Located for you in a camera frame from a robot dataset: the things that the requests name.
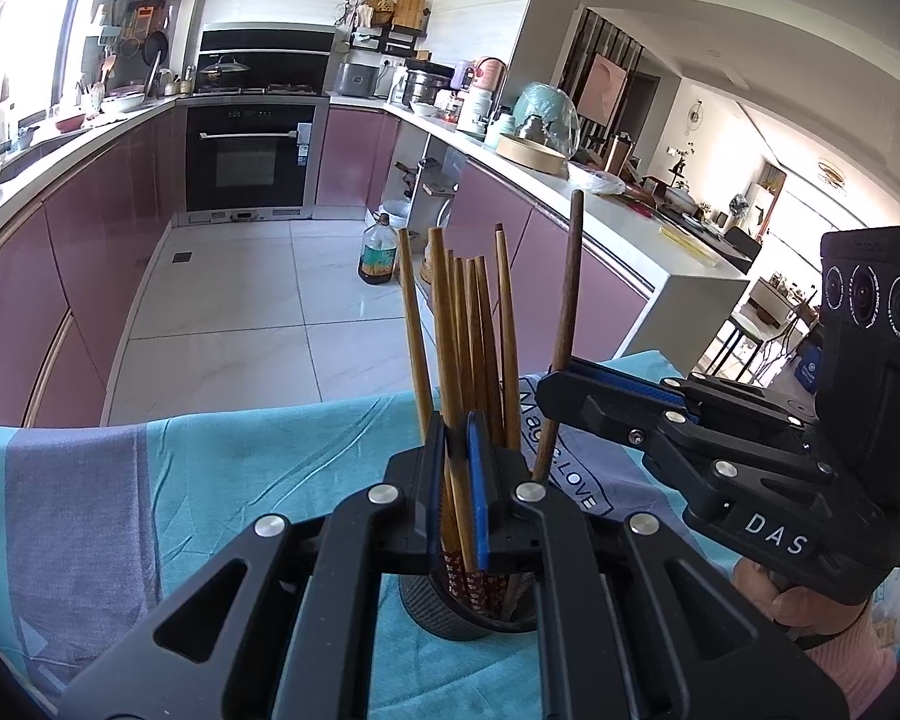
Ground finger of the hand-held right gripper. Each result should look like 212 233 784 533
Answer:
536 370 839 520
551 358 820 430

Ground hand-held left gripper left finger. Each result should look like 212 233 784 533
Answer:
56 411 451 720

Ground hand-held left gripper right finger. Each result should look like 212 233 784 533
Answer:
463 411 850 720

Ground black mesh utensil holder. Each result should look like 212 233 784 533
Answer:
397 457 541 643

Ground bundle of wooden chopsticks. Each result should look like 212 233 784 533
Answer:
396 223 526 616

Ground person's right forearm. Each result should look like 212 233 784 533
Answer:
802 604 900 702

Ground person's right hand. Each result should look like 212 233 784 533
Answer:
731 559 872 644

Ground blue bin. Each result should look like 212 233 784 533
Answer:
791 349 826 395

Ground pale yellow box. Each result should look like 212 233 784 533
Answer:
658 225 721 269

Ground teal grey tablecloth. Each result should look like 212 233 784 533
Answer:
0 349 900 720

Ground white plastic bag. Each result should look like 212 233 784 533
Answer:
566 160 626 196

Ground round beige basin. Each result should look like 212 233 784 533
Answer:
495 133 567 170

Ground cooking oil bottle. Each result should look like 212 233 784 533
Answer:
358 212 397 286

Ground green appliance in plastic bag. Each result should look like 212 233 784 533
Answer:
511 82 580 151

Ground white jar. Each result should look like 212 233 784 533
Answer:
465 88 494 137

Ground pink kettle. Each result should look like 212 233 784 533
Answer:
472 56 507 95

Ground pink base cabinets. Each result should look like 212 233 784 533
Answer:
0 101 188 428
315 105 650 350

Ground stainless steel pot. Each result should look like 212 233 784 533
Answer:
405 69 451 107

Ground black built-in oven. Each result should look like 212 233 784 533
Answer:
184 97 329 222

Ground silver rice cooker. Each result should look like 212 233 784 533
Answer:
334 60 381 98

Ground cooking pot with lid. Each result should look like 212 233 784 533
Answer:
199 60 250 91

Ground black range hood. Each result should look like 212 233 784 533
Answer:
197 24 336 95

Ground kitchen window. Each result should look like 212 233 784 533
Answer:
0 0 95 136

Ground pink wall picture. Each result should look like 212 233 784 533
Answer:
576 54 629 128

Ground striped wall panel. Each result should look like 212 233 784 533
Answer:
559 7 646 158

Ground black wall rack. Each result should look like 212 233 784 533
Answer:
343 0 430 53

